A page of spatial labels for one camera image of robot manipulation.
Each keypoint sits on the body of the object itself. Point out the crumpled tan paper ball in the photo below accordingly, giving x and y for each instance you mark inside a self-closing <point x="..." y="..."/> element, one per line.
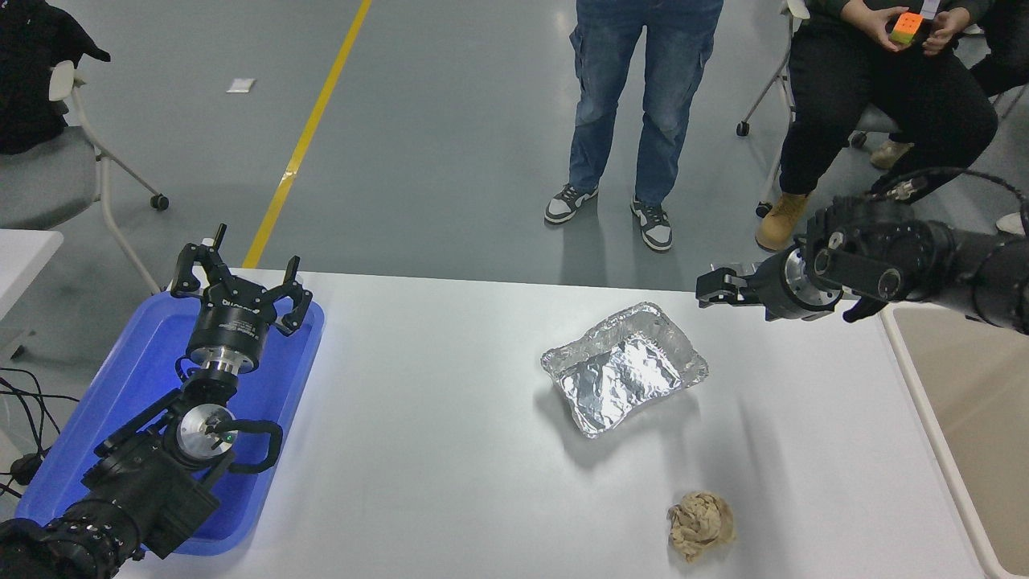
<point x="701" y="527"/>

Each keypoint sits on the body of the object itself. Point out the colourful puzzle cube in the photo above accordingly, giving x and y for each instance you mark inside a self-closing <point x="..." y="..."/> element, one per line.
<point x="907" y="29"/>

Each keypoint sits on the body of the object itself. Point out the grey chair with white frame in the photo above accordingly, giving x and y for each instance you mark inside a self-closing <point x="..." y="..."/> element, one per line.
<point x="40" y="177"/>

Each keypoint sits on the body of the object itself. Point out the foil tray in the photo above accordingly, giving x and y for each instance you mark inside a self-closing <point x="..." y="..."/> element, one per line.
<point x="623" y="374"/>

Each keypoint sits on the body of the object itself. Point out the black garment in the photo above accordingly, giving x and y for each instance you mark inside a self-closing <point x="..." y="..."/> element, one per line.
<point x="32" y="72"/>

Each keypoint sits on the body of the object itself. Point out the seated person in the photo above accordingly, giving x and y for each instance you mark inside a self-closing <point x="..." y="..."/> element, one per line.
<point x="868" y="96"/>

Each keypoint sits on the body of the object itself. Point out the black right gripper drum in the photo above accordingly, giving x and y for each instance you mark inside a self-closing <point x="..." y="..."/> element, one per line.
<point x="773" y="288"/>

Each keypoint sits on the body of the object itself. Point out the standing person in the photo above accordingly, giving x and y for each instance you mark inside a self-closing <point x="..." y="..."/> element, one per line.
<point x="643" y="80"/>

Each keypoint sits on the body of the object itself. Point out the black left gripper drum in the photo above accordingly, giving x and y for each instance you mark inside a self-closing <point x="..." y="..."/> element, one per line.
<point x="229" y="326"/>

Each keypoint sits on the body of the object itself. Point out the blue plastic tray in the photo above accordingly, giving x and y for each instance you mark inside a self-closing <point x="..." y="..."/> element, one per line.
<point x="145" y="362"/>

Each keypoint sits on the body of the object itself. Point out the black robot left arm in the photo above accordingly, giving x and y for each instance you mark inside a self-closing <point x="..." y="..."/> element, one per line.
<point x="153" y="482"/>

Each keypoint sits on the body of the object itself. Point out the large pale bin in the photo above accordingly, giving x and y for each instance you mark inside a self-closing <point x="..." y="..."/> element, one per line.
<point x="977" y="418"/>

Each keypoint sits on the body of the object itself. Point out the seated person's left hand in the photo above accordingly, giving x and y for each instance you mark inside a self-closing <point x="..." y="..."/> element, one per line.
<point x="949" y="26"/>

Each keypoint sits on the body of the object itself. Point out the white paper scrap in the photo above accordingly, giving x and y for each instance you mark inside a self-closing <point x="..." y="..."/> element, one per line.
<point x="241" y="86"/>

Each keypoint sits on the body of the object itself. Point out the white name badge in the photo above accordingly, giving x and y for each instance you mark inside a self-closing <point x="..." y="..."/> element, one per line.
<point x="930" y="8"/>

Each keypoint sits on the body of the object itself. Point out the seated person's right hand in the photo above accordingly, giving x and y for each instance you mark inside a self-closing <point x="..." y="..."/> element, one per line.
<point x="872" y="20"/>

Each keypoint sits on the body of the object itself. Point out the white side table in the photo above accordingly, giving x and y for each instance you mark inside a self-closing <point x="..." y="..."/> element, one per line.
<point x="24" y="257"/>

